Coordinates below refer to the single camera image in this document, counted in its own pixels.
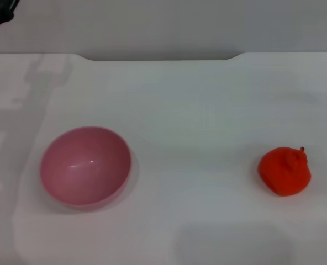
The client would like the orange toy fruit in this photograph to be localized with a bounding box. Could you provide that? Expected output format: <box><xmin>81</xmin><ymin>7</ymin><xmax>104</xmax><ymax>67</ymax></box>
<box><xmin>257</xmin><ymin>146</ymin><xmax>312</xmax><ymax>197</ymax></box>

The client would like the pink plastic bowl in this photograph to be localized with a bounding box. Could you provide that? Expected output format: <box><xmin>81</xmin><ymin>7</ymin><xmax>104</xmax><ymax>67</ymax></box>
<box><xmin>39</xmin><ymin>126</ymin><xmax>133</xmax><ymax>208</ymax></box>

